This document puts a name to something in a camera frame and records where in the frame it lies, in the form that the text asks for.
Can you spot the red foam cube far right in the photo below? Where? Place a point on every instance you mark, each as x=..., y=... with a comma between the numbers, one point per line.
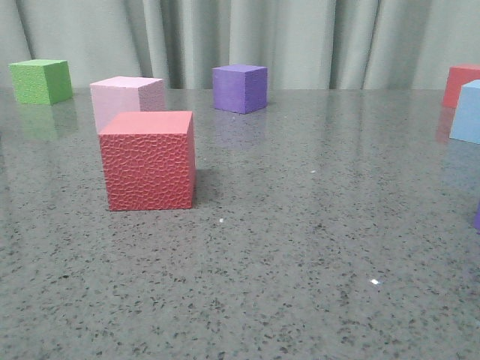
x=458, y=76

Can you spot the purple foam cube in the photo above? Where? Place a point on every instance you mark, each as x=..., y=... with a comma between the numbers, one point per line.
x=240, y=88

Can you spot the light blue foam cube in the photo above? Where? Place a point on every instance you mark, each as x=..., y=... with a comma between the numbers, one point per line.
x=466, y=126

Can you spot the pink foam cube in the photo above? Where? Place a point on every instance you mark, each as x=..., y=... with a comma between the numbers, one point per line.
x=120, y=94

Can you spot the purple cube at right edge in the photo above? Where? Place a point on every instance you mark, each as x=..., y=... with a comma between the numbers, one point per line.
x=476, y=221

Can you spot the grey-green curtain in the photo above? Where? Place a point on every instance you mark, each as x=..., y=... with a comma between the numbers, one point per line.
x=304, y=44

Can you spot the green foam cube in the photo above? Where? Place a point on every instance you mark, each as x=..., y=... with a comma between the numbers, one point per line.
x=41, y=81

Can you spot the red textured foam cube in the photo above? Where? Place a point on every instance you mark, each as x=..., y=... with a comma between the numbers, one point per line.
x=149, y=160

